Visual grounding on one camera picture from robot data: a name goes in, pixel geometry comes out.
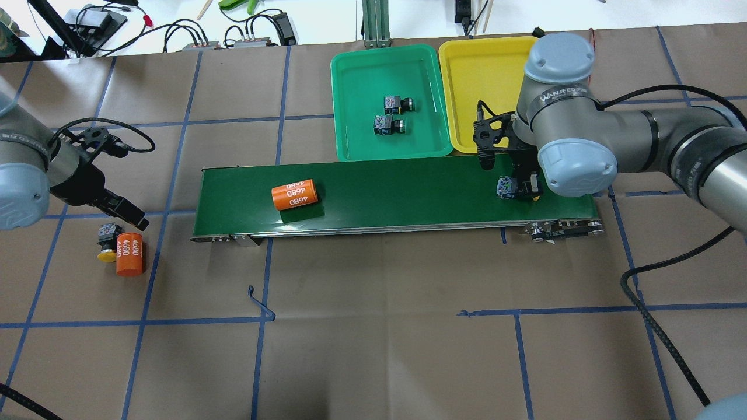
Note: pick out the green handled reach tool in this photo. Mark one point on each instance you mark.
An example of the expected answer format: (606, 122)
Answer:
(227, 7)

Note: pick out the green conveyor belt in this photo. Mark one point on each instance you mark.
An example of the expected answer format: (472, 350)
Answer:
(377, 196)

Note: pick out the orange cylinder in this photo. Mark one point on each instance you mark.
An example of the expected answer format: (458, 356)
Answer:
(294, 195)
(129, 255)

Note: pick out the yellow push button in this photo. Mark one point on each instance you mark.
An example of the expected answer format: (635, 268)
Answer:
(107, 240)
(519, 188)

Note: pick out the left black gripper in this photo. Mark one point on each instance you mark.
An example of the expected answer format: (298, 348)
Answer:
(83, 185)

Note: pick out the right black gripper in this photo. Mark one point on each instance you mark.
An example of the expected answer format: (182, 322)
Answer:
(530, 185)

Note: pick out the green push button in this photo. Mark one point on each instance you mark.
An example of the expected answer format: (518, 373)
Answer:
(386, 125)
(396, 105)

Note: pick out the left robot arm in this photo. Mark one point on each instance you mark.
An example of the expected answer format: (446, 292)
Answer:
(37, 163)

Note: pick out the black power adapter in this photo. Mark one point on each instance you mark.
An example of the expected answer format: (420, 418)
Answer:
(285, 30)

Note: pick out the yellow plastic tray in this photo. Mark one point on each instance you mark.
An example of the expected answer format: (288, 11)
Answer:
(490, 70)

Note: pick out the aluminium frame post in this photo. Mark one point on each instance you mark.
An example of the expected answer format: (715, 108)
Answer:
(375, 24)

